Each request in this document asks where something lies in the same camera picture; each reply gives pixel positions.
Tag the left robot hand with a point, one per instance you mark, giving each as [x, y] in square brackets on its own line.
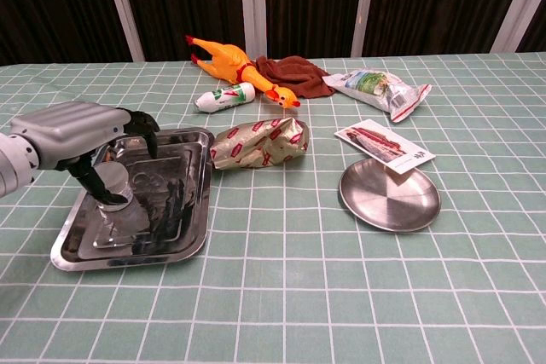
[72, 129]

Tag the small white-lidded jar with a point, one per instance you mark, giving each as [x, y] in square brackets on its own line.
[115, 180]

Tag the gold red snack bag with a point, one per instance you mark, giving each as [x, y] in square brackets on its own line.
[256, 144]

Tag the silver green snack bag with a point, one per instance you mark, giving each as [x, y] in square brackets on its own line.
[375, 87]

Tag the rectangular steel tray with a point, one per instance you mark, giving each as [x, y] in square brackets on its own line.
[179, 210]

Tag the white green tube bottle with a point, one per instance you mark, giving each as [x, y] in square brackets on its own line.
[226, 97]

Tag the yellow rubber chicken toy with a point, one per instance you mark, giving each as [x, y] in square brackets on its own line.
[228, 63]

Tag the brown cloth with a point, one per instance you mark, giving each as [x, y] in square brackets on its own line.
[298, 76]

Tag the green checked tablecloth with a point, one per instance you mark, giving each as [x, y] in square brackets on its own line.
[273, 296]

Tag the photo postcard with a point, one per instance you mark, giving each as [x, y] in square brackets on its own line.
[379, 142]

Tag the round steel plate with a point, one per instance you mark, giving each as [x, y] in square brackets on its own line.
[384, 202]

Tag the white screen frame post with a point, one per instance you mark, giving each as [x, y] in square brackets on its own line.
[123, 19]
[246, 6]
[518, 1]
[364, 6]

